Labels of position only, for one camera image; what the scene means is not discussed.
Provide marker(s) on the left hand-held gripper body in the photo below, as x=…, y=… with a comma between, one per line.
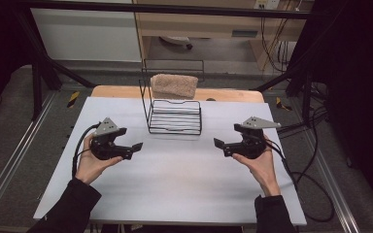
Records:
x=105, y=149

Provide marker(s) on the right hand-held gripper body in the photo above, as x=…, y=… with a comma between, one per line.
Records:
x=252, y=147

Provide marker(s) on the brown towel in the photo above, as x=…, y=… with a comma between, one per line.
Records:
x=174, y=85

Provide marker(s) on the person's left hand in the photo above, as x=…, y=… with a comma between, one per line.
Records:
x=89, y=166

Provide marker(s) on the person's right hand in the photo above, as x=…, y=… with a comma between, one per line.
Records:
x=264, y=171

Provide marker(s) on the wooden table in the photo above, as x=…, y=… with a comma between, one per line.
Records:
x=233, y=95

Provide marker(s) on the black metal stand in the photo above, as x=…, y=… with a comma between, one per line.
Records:
x=307, y=97
x=37, y=87

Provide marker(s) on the white cabinet panel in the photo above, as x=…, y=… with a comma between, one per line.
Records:
x=84, y=35

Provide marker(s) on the light wooden desk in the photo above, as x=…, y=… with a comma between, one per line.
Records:
x=207, y=27

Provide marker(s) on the white chair base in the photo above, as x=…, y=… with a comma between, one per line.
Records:
x=176, y=40

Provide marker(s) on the dark curtain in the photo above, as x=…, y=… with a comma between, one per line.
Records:
x=359, y=97
x=0, y=48

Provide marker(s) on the white power strip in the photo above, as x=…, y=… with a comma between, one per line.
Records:
x=267, y=4

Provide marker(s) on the aluminium rail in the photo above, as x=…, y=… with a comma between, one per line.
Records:
x=333, y=187
x=16, y=155

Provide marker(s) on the black metal frame bar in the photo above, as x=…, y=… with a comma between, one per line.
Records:
x=175, y=9

